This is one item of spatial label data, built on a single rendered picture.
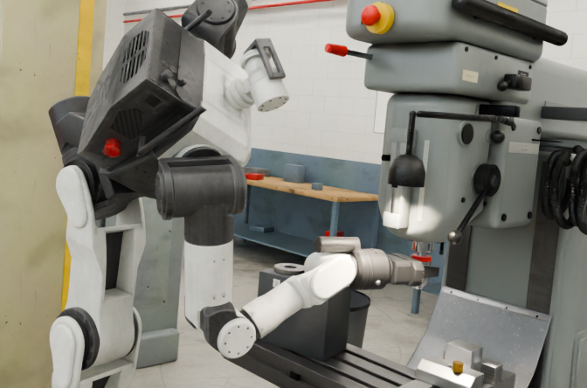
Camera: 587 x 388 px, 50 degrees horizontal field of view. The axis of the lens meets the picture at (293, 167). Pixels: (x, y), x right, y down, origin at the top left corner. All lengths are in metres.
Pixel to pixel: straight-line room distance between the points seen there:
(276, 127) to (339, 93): 1.10
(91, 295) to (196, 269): 0.41
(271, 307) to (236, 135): 0.34
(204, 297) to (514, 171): 0.76
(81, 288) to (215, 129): 0.54
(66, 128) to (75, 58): 1.27
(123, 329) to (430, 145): 0.81
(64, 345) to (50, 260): 1.32
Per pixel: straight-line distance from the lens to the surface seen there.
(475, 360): 1.44
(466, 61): 1.31
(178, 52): 1.24
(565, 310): 1.77
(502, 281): 1.80
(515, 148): 1.52
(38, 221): 2.77
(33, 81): 2.71
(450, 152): 1.35
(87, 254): 1.48
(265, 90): 1.21
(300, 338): 1.67
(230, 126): 1.23
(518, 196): 1.56
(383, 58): 1.39
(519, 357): 1.75
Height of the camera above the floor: 1.54
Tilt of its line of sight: 4 degrees down
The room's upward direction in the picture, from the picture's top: 5 degrees clockwise
